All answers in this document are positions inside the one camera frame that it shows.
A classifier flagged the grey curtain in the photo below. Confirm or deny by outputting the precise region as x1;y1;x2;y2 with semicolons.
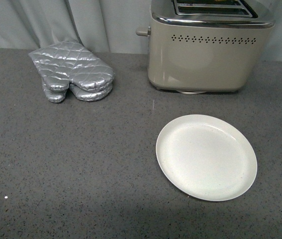
0;0;282;62

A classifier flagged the upper silver quilted oven mitt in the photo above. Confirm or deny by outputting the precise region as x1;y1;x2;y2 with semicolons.
29;40;114;92

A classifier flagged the beige two-slot toaster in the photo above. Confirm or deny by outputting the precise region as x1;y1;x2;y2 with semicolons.
136;0;275;93

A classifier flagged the lower silver quilted oven mitt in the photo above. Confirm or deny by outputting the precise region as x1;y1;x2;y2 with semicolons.
42;73;114;103

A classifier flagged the white round plate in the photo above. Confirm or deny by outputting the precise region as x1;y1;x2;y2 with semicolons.
156;115;258;202

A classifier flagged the silver quilted oven mitt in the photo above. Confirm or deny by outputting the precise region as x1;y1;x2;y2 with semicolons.
42;73;114;103
29;40;114;92

